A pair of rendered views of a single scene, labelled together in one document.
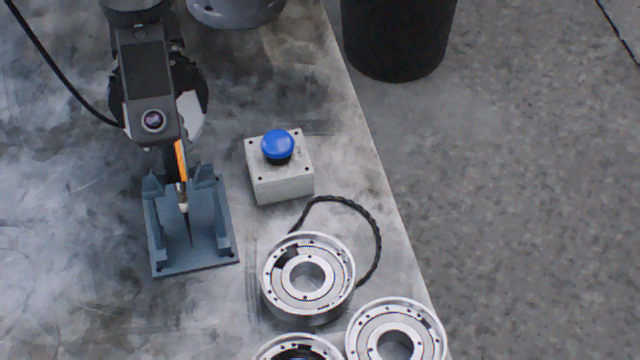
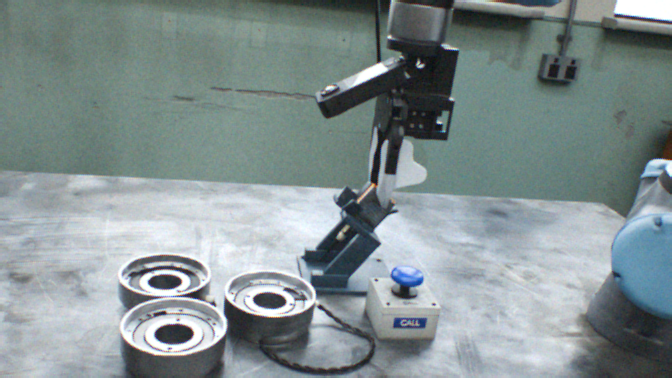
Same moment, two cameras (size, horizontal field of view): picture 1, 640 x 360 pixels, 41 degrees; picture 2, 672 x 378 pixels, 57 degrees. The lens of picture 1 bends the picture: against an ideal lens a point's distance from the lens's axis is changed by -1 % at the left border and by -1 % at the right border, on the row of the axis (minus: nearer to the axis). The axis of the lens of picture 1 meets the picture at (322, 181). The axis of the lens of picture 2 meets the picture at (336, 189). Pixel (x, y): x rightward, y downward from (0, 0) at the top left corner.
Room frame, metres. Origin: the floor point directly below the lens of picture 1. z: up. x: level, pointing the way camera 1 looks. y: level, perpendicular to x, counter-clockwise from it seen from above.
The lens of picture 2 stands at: (0.54, -0.61, 1.20)
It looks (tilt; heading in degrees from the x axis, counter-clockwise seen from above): 20 degrees down; 90
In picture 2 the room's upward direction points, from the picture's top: 8 degrees clockwise
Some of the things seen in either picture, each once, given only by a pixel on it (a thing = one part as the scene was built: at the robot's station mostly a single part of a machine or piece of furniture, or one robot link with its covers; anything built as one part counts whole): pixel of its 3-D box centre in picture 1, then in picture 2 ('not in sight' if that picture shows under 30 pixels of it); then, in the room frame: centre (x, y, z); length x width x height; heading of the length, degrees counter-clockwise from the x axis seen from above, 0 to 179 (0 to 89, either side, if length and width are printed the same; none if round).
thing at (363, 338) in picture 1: (394, 350); (173, 341); (0.40, -0.07, 0.82); 0.08 x 0.08 x 0.02
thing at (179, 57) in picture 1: (145, 30); (413, 89); (0.62, 0.17, 1.07); 0.09 x 0.08 x 0.12; 12
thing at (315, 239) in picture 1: (307, 280); (269, 306); (0.48, 0.02, 0.82); 0.10 x 0.10 x 0.04
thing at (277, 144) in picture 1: (278, 152); (404, 288); (0.64, 0.05, 0.85); 0.04 x 0.04 x 0.05
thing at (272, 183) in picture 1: (278, 162); (405, 307); (0.64, 0.05, 0.82); 0.08 x 0.07 x 0.05; 13
